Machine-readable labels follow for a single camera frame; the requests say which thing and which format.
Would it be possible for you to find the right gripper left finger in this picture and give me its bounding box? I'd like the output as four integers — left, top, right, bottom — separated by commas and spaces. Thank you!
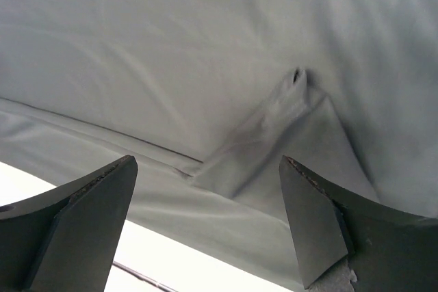
1, 155, 138, 291

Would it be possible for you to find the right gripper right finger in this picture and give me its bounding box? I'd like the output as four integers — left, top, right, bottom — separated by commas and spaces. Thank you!
279, 157, 437, 291

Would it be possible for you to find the dark grey t shirt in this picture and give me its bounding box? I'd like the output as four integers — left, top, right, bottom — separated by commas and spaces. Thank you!
1, 0, 437, 291

